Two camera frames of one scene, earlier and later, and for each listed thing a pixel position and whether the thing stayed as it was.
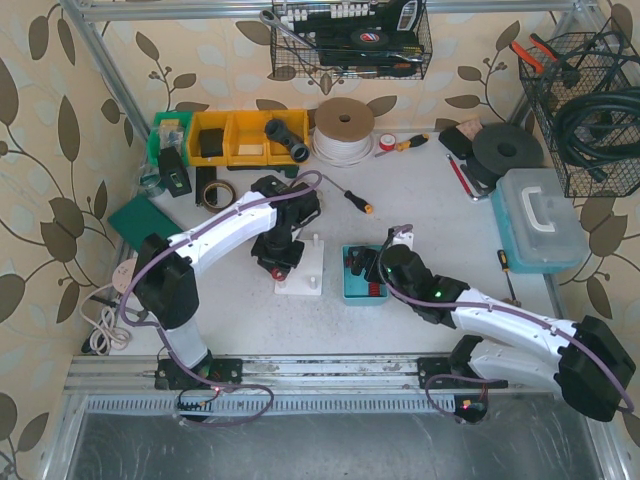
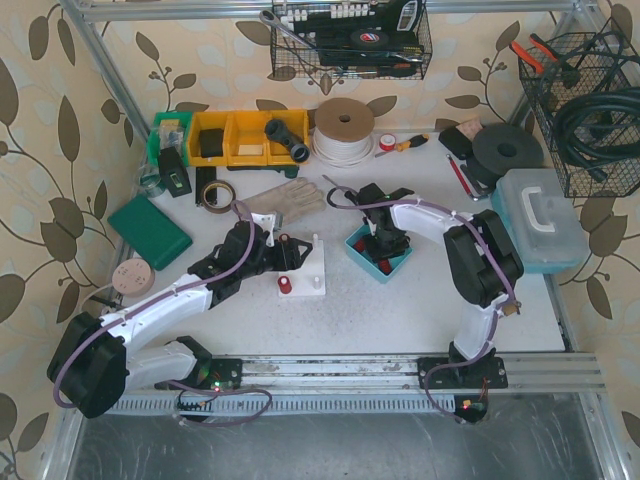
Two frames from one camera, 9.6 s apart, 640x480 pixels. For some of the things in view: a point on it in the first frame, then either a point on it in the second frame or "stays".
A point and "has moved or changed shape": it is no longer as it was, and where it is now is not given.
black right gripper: [372, 263] → [385, 240]
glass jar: [149, 180] stays
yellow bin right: [296, 121] stays
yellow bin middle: [247, 144] stays
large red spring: [274, 274] has moved or changed shape
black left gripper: [276, 254] stays
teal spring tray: [356, 289] has moved or changed shape
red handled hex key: [462, 179] stays
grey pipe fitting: [278, 129] stays
